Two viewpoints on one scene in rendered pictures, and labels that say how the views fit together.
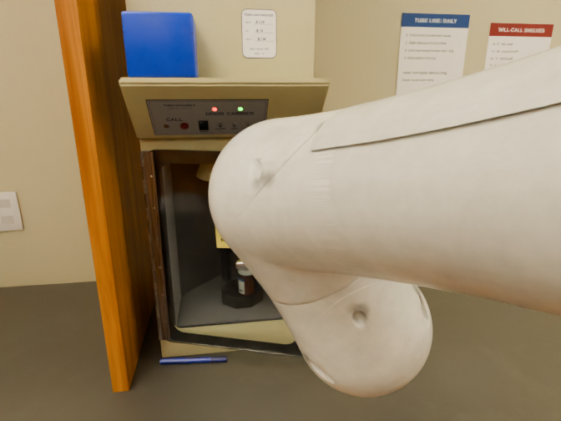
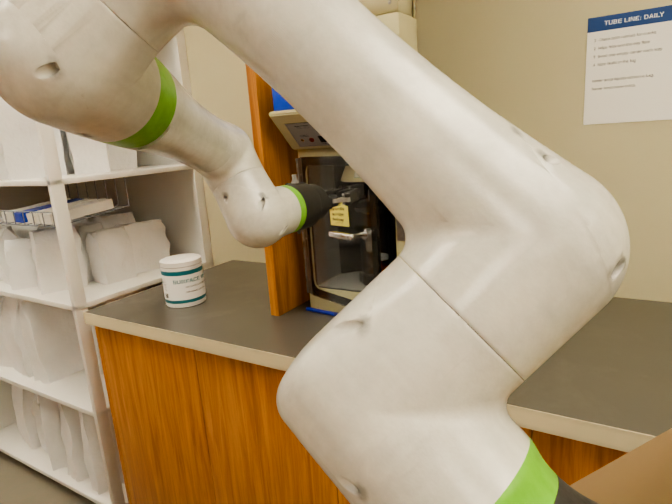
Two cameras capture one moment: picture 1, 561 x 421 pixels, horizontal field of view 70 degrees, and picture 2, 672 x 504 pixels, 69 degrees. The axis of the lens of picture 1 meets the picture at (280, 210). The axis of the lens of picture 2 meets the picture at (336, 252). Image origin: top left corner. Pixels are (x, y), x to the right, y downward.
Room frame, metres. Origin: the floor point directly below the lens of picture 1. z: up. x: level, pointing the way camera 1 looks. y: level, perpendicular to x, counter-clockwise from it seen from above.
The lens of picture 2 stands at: (-0.27, -0.73, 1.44)
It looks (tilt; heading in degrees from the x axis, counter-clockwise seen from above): 13 degrees down; 41
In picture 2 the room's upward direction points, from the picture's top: 4 degrees counter-clockwise
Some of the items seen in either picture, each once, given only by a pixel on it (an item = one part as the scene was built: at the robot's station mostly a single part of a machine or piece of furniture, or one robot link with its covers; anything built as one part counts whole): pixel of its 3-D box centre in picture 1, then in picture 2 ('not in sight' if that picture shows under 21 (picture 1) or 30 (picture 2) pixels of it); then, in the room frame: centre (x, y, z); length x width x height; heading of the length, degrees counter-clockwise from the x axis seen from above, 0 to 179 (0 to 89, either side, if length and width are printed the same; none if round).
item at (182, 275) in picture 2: not in sight; (183, 279); (0.57, 0.67, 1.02); 0.13 x 0.13 x 0.15
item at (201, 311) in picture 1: (229, 257); (338, 233); (0.69, 0.09, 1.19); 0.30 x 0.01 x 0.40; 79
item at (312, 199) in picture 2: not in sight; (295, 204); (0.40, -0.05, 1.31); 0.09 x 0.06 x 0.12; 99
